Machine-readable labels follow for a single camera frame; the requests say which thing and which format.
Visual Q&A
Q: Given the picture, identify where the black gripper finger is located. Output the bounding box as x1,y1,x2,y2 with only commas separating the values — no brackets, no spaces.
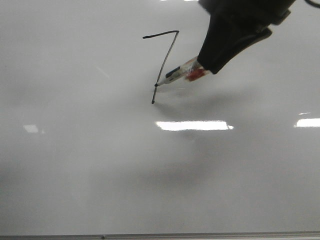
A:
197,12,272,74

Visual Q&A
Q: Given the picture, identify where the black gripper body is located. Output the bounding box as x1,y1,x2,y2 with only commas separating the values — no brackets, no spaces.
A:
198,0,294,27

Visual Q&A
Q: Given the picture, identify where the white whiteboard with aluminium frame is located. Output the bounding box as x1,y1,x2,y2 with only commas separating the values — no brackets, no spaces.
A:
0,0,320,235

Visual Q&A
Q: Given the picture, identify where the white marker with taped barrel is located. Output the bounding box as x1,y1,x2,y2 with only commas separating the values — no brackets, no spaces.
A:
154,56,211,87

